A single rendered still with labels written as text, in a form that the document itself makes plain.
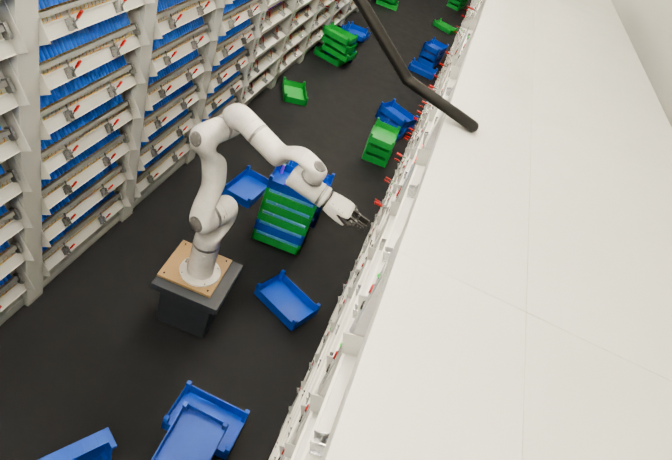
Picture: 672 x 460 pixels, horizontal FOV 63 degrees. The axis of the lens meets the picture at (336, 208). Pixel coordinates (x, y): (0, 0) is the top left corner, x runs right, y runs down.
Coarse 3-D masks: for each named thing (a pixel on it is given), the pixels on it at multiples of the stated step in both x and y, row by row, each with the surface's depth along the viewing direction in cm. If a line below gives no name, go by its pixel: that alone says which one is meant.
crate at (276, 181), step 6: (276, 168) 314; (288, 168) 316; (276, 174) 312; (282, 174) 314; (288, 174) 316; (270, 180) 299; (276, 180) 308; (282, 180) 310; (324, 180) 314; (270, 186) 301; (276, 186) 300; (282, 186) 299; (288, 186) 299; (282, 192) 302; (288, 192) 301; (294, 192) 300; (300, 198) 302; (312, 204) 302
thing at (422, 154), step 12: (420, 156) 147; (420, 168) 148; (420, 180) 142; (408, 192) 135; (408, 204) 133; (396, 216) 128; (396, 228) 124; (396, 240) 120; (384, 252) 113; (372, 276) 110; (360, 300) 99
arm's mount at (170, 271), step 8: (184, 240) 267; (184, 248) 263; (176, 256) 258; (184, 256) 259; (168, 264) 253; (176, 264) 254; (224, 264) 264; (160, 272) 248; (168, 272) 249; (176, 272) 251; (224, 272) 260; (168, 280) 247; (176, 280) 247; (192, 288) 247; (200, 288) 248; (208, 288) 249; (208, 296) 247
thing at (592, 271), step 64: (576, 64) 182; (640, 64) 211; (576, 128) 138; (640, 128) 154; (576, 192) 111; (640, 192) 121; (576, 256) 93; (640, 256) 100; (576, 320) 80; (640, 320) 85
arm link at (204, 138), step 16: (192, 128) 207; (208, 128) 205; (224, 128) 211; (192, 144) 207; (208, 144) 206; (208, 160) 213; (224, 160) 219; (208, 176) 218; (224, 176) 222; (208, 192) 222; (192, 208) 226; (208, 208) 223; (192, 224) 226; (208, 224) 224
